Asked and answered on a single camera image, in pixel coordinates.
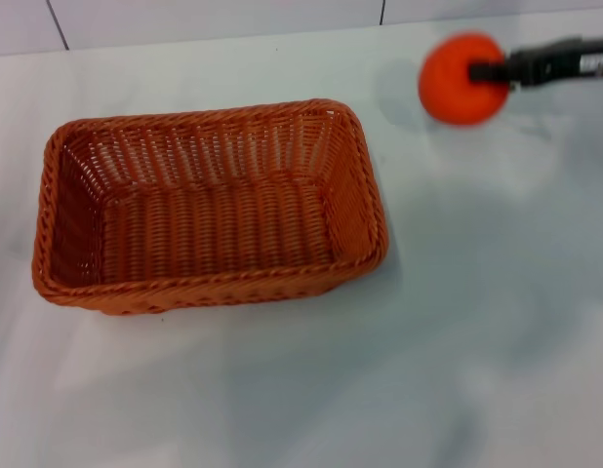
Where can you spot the orange round fruit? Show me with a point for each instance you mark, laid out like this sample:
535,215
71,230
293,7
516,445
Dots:
453,92

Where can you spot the orange woven plastic basket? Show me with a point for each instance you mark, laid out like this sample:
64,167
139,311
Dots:
209,219

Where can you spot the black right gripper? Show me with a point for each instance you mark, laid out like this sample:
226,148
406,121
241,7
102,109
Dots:
555,61

